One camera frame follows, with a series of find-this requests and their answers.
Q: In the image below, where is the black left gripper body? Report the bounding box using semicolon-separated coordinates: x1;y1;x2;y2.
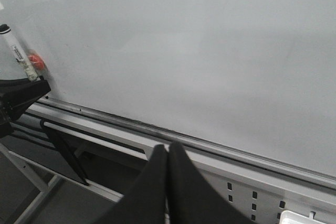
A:
0;101;13;138

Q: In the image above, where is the aluminium whiteboard tray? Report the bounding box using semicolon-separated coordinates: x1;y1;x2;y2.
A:
30;98;335;189

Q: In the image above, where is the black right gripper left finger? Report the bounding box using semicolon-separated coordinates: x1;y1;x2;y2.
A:
94;145;167;223

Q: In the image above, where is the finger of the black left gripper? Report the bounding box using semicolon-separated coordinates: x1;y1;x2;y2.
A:
1;76;51;121

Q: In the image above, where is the white plastic bin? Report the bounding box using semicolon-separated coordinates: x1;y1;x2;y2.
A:
279;210;335;224

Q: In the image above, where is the white metal stand frame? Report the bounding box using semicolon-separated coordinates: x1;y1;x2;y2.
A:
1;107;335;223

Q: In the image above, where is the white whiteboard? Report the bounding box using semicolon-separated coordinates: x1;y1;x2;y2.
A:
1;0;335;178

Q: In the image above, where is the white dry-erase marker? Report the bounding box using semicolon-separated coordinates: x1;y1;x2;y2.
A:
1;24;39;81

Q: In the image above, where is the red round magnet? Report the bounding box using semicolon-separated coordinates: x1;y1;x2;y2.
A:
28;49;47;75

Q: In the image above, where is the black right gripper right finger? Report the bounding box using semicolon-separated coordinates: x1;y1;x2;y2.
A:
166;142;253;223

